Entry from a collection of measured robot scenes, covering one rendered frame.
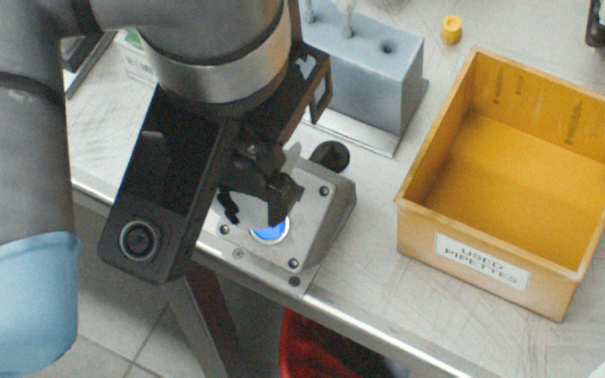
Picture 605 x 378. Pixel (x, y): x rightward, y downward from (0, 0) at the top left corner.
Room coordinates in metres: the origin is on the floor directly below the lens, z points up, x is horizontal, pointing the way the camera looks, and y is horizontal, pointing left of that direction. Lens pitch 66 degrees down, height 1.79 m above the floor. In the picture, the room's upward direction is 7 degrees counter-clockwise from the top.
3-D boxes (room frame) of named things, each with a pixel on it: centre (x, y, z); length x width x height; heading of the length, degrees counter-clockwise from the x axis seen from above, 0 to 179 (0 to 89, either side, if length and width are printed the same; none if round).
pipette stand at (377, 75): (0.47, -0.04, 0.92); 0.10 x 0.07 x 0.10; 58
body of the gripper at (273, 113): (0.35, 0.04, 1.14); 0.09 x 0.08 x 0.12; 145
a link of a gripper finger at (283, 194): (0.32, 0.03, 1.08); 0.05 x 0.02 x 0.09; 55
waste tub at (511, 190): (0.36, -0.14, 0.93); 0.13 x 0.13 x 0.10; 57
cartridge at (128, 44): (0.53, 0.11, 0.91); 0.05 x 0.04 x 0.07; 145
